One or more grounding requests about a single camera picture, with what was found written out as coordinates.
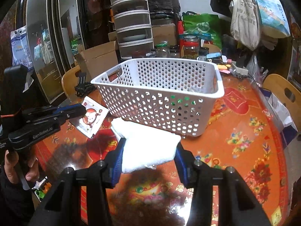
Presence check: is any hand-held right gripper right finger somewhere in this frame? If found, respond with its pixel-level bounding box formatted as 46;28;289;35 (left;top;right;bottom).
174;144;272;226

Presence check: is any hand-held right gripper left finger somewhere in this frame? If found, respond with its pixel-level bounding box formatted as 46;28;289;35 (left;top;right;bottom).
28;138;127;226

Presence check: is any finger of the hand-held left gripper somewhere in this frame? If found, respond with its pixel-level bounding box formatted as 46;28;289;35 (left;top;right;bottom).
50;106;86;125
26;104;80;119

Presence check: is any white cartoon printed packet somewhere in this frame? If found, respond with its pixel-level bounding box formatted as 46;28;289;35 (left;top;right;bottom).
75;96;109;140

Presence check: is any white towel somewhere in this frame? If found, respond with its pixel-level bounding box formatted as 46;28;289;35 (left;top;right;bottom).
110;118;181;173

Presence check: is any green packet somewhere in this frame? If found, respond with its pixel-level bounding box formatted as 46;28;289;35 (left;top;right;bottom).
170;95;197;106

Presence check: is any white perforated plastic basket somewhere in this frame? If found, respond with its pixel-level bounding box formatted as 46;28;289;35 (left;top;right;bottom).
90;58;225;137

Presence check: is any person's left hand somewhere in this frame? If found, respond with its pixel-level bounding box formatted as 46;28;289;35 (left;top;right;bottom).
4;149;40;184

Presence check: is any wooden chair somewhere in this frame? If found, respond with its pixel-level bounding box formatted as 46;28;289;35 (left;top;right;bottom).
262;74;301;132
62;65;81;104

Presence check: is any open cardboard box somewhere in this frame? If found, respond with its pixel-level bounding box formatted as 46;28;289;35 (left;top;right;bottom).
75;41;119;78

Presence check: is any blue hanging snack packet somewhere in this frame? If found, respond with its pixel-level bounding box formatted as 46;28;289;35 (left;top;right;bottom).
11;26;33;69

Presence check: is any dark mirrored wardrobe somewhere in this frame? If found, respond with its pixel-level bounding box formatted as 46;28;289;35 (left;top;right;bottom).
24;0;111;104

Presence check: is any yellow sticker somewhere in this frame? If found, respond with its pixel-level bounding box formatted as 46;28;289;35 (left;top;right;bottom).
270;206;284;226

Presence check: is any glass jar green lid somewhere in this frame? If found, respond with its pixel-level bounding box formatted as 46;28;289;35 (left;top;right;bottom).
156;41;168;57

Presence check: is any grey tiered storage container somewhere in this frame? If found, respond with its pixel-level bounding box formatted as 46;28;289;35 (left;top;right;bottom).
109;0;154;60

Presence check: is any blue and white paper bag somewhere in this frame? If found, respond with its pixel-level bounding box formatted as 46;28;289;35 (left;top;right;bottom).
261;88;298;144

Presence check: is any glass jar red lid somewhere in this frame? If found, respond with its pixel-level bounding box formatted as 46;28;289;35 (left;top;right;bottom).
182;35;200;58

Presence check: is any brown cardboard box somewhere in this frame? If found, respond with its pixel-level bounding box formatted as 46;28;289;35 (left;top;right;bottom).
152;24;177;46

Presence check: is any clear plastic bag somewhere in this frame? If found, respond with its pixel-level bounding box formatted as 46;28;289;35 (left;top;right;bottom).
246;54;264;78

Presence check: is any black plastic bag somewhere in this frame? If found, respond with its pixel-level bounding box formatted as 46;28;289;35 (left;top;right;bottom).
146;0;181;20

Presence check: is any green shopping bag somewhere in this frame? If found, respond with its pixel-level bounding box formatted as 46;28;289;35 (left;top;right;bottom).
182;11;223;49

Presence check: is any beige canvas tote bag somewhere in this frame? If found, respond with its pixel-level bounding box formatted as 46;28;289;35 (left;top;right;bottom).
230;0;261;51

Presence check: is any blue printed paper bag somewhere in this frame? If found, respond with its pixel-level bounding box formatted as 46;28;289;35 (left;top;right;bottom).
253;0;291;38

